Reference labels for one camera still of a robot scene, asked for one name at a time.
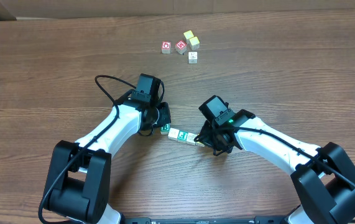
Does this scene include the green letter B block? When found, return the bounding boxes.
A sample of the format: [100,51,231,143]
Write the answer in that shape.
[160,124,170,134]

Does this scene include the red Y wooden block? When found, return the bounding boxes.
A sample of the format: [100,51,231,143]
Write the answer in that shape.
[195,141,205,147]

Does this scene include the plain E pretzel block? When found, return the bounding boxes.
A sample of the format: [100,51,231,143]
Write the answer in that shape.
[186,133,197,146]

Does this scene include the green letter F block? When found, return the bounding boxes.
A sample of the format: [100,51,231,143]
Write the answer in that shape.
[177,131,188,142]

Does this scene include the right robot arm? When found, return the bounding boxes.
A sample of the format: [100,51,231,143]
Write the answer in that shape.
[195,95,355,223]

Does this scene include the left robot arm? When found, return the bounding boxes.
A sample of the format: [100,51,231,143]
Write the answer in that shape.
[38,73,171,223]

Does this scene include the blue X wooden block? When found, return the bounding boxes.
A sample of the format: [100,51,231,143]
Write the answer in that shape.
[188,52,198,64]

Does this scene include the red apple picture block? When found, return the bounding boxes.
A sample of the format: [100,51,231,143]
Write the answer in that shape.
[161,41,172,54]

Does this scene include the red letter M block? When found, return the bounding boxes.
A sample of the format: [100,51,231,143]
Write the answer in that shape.
[175,40,187,55]

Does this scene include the yellow front wooden block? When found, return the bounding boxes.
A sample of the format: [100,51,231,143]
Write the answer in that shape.
[188,36,200,50]

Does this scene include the yellow wooden block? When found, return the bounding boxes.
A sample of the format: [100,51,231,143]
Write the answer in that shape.
[183,30,194,41]
[188,36,200,50]

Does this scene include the yellow rear wooden block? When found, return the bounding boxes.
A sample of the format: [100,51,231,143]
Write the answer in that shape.
[183,30,194,41]

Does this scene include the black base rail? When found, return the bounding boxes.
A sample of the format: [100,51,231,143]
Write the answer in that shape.
[114,214,344,224]

